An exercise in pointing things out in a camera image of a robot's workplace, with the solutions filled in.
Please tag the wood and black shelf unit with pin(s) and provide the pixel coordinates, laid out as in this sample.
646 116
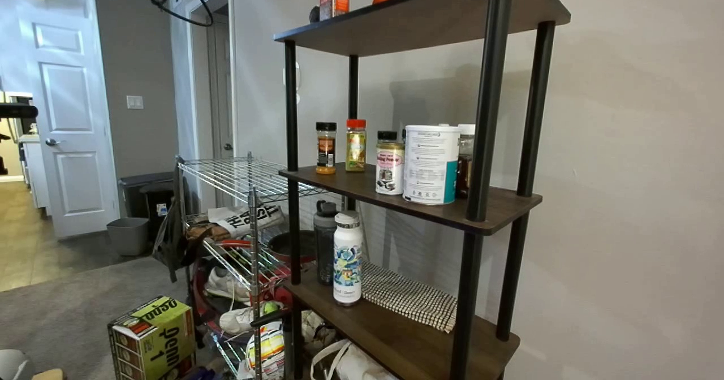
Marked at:
430 15

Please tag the small dark object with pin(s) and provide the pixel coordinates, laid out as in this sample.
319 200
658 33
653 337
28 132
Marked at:
314 14

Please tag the white interior door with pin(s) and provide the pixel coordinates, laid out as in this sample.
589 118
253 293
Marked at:
222 108

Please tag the spice bottle with black lid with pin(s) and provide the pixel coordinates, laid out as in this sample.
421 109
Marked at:
326 151

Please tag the spice bottle with red lid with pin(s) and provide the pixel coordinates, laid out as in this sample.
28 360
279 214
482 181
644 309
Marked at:
356 148

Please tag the small tin with black lid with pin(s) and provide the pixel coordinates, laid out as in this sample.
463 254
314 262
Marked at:
389 168

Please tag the large white canister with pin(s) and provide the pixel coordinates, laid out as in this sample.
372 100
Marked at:
430 165

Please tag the white printed bag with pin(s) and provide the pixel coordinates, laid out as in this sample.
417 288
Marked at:
243 219

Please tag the dark bottle with white lid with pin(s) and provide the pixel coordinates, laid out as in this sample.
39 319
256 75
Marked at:
464 165

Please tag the white panel door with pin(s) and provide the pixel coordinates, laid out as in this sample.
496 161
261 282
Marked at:
73 131

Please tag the black trash bin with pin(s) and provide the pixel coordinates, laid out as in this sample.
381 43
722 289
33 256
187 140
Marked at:
141 196

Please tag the grey water bottle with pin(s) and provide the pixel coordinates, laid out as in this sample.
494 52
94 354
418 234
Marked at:
324 244

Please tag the dark frying pan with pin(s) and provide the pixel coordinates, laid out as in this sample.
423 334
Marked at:
294 247

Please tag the white patterned water bottle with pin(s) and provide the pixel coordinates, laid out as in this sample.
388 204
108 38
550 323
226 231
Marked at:
347 261

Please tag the black hanging bag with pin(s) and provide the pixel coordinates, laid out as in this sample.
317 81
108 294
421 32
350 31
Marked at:
169 244

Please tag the small grey bin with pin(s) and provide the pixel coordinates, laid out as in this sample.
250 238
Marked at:
128 236

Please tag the white sneaker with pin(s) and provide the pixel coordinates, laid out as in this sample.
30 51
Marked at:
236 320
223 285

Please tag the white cabinet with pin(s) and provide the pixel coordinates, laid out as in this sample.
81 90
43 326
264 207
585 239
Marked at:
34 171

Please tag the tennis ball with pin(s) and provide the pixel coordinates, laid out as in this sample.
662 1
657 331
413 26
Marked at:
270 307

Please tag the black and white checked mat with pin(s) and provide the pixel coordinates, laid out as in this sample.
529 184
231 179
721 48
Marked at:
407 295

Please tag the white and yellow ball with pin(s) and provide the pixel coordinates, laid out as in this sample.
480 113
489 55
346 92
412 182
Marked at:
270 347

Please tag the green and yellow cardboard box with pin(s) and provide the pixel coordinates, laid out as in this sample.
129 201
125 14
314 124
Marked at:
155 340

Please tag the white tote bag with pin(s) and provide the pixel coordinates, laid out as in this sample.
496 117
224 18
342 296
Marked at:
353 366

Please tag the white wall unit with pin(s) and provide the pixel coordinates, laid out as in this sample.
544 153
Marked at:
297 83

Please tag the light switch plate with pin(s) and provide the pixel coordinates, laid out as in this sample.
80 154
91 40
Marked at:
134 102

